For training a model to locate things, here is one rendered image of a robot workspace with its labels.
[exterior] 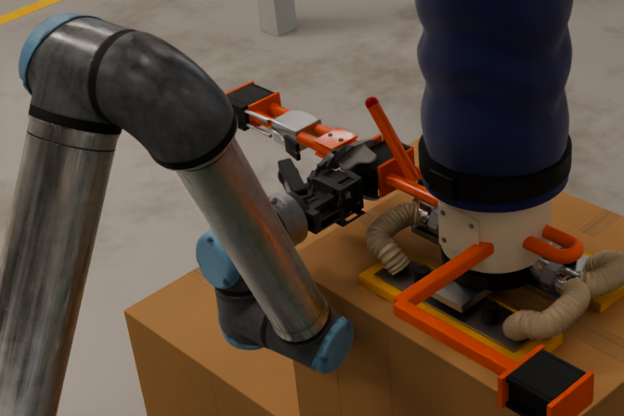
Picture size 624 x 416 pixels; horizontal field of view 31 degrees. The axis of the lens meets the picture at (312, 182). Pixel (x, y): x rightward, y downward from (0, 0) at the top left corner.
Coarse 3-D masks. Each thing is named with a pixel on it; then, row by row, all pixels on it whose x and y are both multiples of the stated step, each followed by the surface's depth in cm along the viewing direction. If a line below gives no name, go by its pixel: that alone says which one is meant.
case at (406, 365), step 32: (352, 224) 201; (320, 256) 193; (352, 256) 193; (416, 256) 191; (320, 288) 187; (352, 288) 185; (352, 320) 184; (384, 320) 177; (576, 320) 173; (608, 320) 172; (352, 352) 188; (384, 352) 180; (416, 352) 173; (448, 352) 169; (576, 352) 167; (608, 352) 166; (320, 384) 201; (352, 384) 192; (384, 384) 184; (416, 384) 177; (448, 384) 170; (480, 384) 164; (608, 384) 160
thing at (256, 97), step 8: (240, 88) 217; (248, 88) 217; (256, 88) 216; (264, 88) 216; (232, 96) 215; (240, 96) 214; (248, 96) 214; (256, 96) 214; (264, 96) 213; (272, 96) 213; (248, 104) 211; (256, 104) 211; (264, 104) 212; (280, 104) 215; (264, 112) 213
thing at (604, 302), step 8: (560, 248) 181; (584, 256) 183; (568, 264) 180; (576, 264) 181; (600, 296) 175; (608, 296) 174; (616, 296) 175; (592, 304) 174; (600, 304) 173; (608, 304) 174; (600, 312) 174
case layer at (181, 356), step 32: (416, 160) 297; (576, 224) 265; (608, 224) 264; (192, 288) 257; (128, 320) 253; (160, 320) 248; (192, 320) 247; (160, 352) 247; (192, 352) 238; (224, 352) 237; (256, 352) 236; (160, 384) 255; (192, 384) 242; (224, 384) 230; (256, 384) 227; (288, 384) 227
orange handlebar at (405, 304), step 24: (312, 144) 200; (336, 144) 197; (408, 192) 185; (528, 240) 168; (552, 240) 170; (576, 240) 167; (456, 264) 165; (408, 288) 161; (432, 288) 161; (408, 312) 156; (432, 336) 154; (456, 336) 151; (480, 360) 148; (504, 360) 146
